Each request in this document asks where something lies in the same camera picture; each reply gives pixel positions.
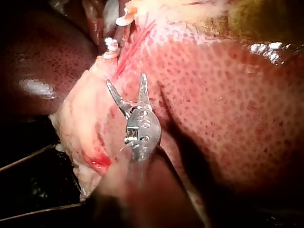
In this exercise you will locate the right arm instrument jaw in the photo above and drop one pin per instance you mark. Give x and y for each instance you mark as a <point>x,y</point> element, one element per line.
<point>143,91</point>
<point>118,97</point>

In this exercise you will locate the right arm instrument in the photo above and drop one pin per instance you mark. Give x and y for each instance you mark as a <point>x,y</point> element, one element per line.
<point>143,133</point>

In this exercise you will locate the dark right arm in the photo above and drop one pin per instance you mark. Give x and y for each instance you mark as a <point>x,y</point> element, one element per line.
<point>152,197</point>

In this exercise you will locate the thin tube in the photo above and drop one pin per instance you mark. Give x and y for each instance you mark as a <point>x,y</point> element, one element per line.
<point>130,14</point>

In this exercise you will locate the pale fatty tissue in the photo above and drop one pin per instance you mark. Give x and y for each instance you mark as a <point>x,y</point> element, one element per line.
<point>83,114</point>
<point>171,12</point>

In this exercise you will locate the white clip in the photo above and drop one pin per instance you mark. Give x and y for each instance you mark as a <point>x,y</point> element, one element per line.
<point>110,44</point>
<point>123,21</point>
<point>109,56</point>

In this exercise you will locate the dark red liver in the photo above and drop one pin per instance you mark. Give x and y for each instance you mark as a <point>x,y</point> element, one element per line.
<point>213,107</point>

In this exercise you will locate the gallbladder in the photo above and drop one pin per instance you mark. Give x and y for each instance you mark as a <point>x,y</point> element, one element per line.
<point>256,21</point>

